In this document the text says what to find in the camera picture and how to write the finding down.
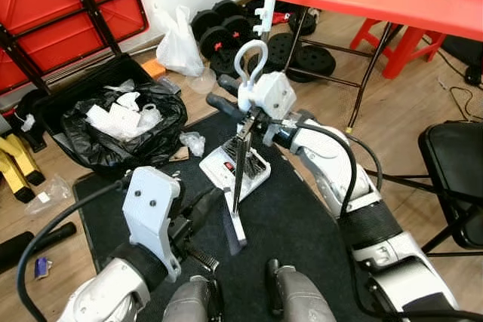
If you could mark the black floor mat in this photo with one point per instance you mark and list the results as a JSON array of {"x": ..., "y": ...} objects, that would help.
[{"x": 294, "y": 216}]

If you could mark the small orange box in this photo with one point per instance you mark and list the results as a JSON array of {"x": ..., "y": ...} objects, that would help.
[{"x": 153, "y": 69}]

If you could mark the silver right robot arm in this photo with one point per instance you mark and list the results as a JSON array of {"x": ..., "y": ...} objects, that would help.
[{"x": 324, "y": 160}]

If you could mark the red plastic stool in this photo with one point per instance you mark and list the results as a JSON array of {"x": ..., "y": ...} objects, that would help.
[{"x": 407, "y": 43}]

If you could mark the white plastic bag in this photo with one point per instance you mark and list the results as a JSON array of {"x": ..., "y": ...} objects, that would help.
[{"x": 179, "y": 50}]

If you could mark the black folding chair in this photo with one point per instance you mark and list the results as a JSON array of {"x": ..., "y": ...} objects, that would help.
[{"x": 453, "y": 164}]

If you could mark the black foam bench roller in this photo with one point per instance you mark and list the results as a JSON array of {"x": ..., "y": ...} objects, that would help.
[{"x": 38, "y": 245}]

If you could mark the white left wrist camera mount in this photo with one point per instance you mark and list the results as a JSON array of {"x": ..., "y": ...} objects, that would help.
[{"x": 149, "y": 201}]

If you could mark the grey robot leg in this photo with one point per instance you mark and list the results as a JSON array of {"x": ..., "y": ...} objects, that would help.
[
  {"x": 192, "y": 303},
  {"x": 302, "y": 299}
]

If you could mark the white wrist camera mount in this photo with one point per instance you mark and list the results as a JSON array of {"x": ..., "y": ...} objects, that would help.
[
  {"x": 273, "y": 94},
  {"x": 149, "y": 201}
]

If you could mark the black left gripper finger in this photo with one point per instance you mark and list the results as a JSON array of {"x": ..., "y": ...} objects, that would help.
[
  {"x": 198, "y": 207},
  {"x": 213, "y": 209}
]

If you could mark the grey robot left leg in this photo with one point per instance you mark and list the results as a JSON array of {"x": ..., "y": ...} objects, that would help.
[{"x": 192, "y": 303}]

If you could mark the crumpled white paper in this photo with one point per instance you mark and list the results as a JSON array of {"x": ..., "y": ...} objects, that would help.
[{"x": 113, "y": 120}]

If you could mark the grey robot right leg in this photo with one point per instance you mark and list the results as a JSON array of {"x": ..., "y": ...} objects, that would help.
[{"x": 302, "y": 299}]

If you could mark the small blue packet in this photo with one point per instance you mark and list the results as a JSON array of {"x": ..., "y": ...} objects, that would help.
[{"x": 43, "y": 268}]

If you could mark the black weight plate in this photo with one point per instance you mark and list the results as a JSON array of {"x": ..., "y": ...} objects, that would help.
[
  {"x": 205, "y": 22},
  {"x": 283, "y": 50},
  {"x": 217, "y": 43},
  {"x": 315, "y": 62}
]

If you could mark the clear plastic cup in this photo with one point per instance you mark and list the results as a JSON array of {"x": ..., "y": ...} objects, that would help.
[{"x": 200, "y": 81}]

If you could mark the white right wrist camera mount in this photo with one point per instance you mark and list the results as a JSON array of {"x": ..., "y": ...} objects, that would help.
[{"x": 273, "y": 94}]

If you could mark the crumpled clear plastic wrap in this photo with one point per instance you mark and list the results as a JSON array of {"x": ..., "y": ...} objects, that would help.
[{"x": 192, "y": 143}]

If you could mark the red folded table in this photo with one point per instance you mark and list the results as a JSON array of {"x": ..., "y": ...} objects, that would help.
[{"x": 30, "y": 5}]

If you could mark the yellow tubular exercise frame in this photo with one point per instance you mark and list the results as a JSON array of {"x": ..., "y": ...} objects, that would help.
[{"x": 19, "y": 156}]

